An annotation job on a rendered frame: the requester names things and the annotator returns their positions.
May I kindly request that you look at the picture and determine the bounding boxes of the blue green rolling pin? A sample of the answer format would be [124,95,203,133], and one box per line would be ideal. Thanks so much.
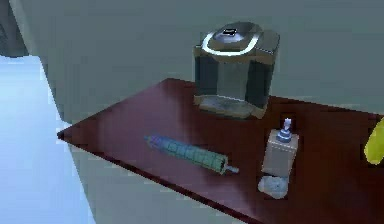
[143,133,240,175]

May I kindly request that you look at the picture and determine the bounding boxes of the dark red wooden table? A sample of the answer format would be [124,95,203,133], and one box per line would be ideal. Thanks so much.
[56,77,384,224]

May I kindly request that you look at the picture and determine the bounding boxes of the black and silver coffee machine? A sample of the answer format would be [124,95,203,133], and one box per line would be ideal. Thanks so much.
[192,21,281,120]

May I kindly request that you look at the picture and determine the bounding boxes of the grey soap dispenser bottle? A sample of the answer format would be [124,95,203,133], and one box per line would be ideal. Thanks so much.
[260,117,300,179]

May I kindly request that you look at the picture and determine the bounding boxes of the pale blue crumpled lump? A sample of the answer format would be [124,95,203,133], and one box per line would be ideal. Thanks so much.
[257,175,290,200]

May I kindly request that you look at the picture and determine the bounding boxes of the yellow green fruit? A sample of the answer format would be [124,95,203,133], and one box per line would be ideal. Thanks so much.
[363,117,384,166]

